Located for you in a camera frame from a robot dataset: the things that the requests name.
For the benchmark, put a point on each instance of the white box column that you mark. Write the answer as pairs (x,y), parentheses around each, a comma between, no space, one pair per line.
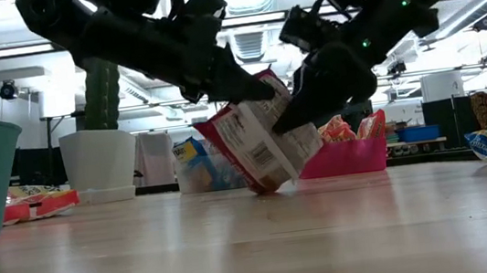
(442,86)

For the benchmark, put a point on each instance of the black office partition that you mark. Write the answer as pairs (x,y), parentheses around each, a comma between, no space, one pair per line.
(449,122)

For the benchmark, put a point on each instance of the wooden shelf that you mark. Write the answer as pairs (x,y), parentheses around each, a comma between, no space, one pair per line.
(414,145)

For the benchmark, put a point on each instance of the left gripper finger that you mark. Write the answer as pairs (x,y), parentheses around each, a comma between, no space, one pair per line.
(237,82)

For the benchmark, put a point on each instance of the white hanging cloth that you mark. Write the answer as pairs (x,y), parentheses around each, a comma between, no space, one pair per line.
(154,158)

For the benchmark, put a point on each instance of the blue storage bin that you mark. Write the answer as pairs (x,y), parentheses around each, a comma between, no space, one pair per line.
(418,133)

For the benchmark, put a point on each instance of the red plastic bin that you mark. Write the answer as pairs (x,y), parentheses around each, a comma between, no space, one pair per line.
(351,156)

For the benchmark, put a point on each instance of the red Maruchan beef ramen pack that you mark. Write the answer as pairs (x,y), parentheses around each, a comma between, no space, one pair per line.
(253,144)
(39,203)

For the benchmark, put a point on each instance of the black folding table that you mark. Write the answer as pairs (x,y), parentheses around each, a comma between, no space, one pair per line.
(49,145)

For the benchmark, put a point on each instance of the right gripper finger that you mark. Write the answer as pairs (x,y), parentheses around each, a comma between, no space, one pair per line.
(318,102)

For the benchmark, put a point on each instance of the white hexagonal plant pot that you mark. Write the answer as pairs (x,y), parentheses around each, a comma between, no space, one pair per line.
(99,157)

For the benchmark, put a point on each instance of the black ceiling projector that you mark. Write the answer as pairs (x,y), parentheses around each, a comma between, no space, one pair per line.
(396,67)

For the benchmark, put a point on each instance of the ceiling air vent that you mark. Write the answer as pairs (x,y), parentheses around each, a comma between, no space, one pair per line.
(249,44)

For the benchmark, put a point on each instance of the silver ceiling duct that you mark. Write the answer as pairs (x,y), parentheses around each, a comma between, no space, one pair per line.
(460,22)

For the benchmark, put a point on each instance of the black ceiling dome camera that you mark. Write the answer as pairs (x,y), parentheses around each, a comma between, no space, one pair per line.
(8,90)
(483,23)

